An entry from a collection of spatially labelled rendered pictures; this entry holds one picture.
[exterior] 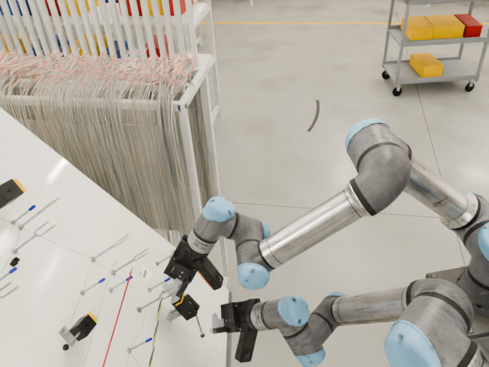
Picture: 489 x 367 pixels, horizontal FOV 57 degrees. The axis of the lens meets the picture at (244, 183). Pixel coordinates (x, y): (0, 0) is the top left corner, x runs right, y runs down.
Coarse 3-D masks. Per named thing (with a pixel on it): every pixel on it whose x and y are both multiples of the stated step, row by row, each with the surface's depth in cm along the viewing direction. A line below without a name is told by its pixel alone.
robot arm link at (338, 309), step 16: (400, 288) 104; (416, 288) 97; (432, 288) 91; (448, 288) 90; (320, 304) 126; (336, 304) 120; (352, 304) 115; (368, 304) 110; (384, 304) 105; (400, 304) 101; (464, 304) 88; (336, 320) 120; (352, 320) 116; (368, 320) 111; (384, 320) 108
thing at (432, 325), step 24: (408, 312) 88; (432, 312) 86; (456, 312) 86; (408, 336) 82; (432, 336) 82; (456, 336) 83; (408, 360) 83; (432, 360) 79; (456, 360) 80; (480, 360) 82
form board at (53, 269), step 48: (0, 144) 119; (48, 192) 124; (96, 192) 140; (0, 240) 104; (48, 240) 115; (96, 240) 129; (144, 240) 146; (0, 288) 98; (48, 288) 108; (96, 288) 120; (144, 288) 135; (192, 288) 154; (0, 336) 93; (48, 336) 102; (96, 336) 112; (144, 336) 125; (192, 336) 141
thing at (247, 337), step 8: (248, 328) 125; (240, 336) 126; (248, 336) 126; (256, 336) 128; (240, 344) 126; (248, 344) 126; (240, 352) 125; (248, 352) 127; (240, 360) 125; (248, 360) 127
